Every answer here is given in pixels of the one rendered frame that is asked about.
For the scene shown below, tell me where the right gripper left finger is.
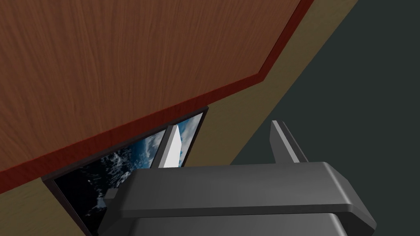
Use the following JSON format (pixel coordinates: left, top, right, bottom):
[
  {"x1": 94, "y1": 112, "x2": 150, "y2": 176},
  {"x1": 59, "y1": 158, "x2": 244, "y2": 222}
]
[{"x1": 150, "y1": 124, "x2": 183, "y2": 169}]

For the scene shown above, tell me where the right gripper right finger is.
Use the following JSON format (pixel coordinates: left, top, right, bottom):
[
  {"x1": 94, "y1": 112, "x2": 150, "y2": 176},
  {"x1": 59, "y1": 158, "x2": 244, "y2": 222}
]
[{"x1": 269, "y1": 120, "x2": 309, "y2": 164}]

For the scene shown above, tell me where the black framed blue picture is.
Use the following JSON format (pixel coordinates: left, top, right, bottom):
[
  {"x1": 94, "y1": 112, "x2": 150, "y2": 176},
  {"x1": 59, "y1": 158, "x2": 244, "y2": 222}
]
[{"x1": 41, "y1": 107, "x2": 210, "y2": 236}]

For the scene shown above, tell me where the brown wooden table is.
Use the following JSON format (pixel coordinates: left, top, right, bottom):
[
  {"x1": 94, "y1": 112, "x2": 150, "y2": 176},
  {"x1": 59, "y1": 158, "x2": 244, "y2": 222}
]
[{"x1": 0, "y1": 0, "x2": 315, "y2": 195}]

